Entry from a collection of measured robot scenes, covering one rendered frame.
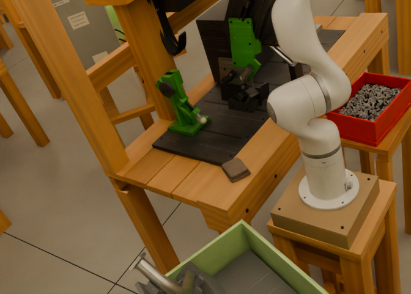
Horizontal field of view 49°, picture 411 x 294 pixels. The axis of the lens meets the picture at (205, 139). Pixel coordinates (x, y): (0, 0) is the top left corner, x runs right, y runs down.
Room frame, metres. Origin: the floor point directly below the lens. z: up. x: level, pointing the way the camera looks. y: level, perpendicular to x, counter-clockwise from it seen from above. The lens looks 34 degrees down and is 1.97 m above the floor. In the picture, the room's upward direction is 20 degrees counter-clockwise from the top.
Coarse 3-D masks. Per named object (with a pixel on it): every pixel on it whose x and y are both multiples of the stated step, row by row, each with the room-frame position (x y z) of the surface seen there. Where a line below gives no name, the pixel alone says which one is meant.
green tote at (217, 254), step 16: (240, 224) 0.99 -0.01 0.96; (224, 240) 0.97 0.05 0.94; (240, 240) 0.98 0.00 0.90; (256, 240) 0.93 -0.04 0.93; (192, 256) 0.93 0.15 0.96; (208, 256) 0.94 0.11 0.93; (224, 256) 0.96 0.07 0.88; (272, 256) 0.86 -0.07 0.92; (176, 272) 0.90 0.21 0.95; (208, 272) 0.93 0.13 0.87; (288, 272) 0.80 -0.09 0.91; (304, 272) 0.75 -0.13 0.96; (304, 288) 0.75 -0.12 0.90; (320, 288) 0.69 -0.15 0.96
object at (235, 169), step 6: (228, 162) 1.34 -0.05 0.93; (234, 162) 1.33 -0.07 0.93; (240, 162) 1.31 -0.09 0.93; (222, 168) 1.34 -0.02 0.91; (228, 168) 1.30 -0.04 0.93; (234, 168) 1.29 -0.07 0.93; (240, 168) 1.28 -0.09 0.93; (246, 168) 1.27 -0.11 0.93; (228, 174) 1.27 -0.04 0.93; (234, 174) 1.26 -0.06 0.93; (240, 174) 1.26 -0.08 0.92; (246, 174) 1.26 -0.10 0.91; (234, 180) 1.25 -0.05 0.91
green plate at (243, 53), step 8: (232, 24) 1.80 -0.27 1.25; (240, 24) 1.77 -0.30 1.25; (248, 24) 1.74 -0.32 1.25; (232, 32) 1.80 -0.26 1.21; (240, 32) 1.77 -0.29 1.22; (248, 32) 1.74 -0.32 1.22; (232, 40) 1.80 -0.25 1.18; (240, 40) 1.77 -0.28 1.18; (248, 40) 1.74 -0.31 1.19; (256, 40) 1.76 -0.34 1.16; (232, 48) 1.80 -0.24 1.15; (240, 48) 1.76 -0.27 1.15; (248, 48) 1.73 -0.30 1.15; (256, 48) 1.75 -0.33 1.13; (232, 56) 1.79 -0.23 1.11; (240, 56) 1.76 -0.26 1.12; (248, 56) 1.73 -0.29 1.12; (232, 64) 1.79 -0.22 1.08; (240, 64) 1.76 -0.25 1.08
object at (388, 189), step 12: (384, 180) 1.06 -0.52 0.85; (384, 192) 1.02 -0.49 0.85; (396, 192) 1.03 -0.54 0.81; (384, 204) 0.97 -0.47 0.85; (372, 216) 0.94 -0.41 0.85; (384, 216) 0.95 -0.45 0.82; (276, 228) 1.03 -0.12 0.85; (372, 228) 0.90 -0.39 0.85; (300, 240) 0.97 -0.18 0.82; (312, 240) 0.93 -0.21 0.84; (360, 240) 0.87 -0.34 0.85; (336, 252) 0.88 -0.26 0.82; (348, 252) 0.85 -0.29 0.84; (360, 252) 0.83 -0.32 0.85
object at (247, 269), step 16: (240, 256) 0.97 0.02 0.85; (256, 256) 0.94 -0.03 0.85; (224, 272) 0.93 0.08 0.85; (240, 272) 0.91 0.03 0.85; (256, 272) 0.89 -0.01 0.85; (272, 272) 0.87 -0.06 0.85; (224, 288) 0.87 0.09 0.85; (240, 288) 0.85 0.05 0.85; (256, 288) 0.83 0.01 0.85; (272, 288) 0.81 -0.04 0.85; (288, 288) 0.80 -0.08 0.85
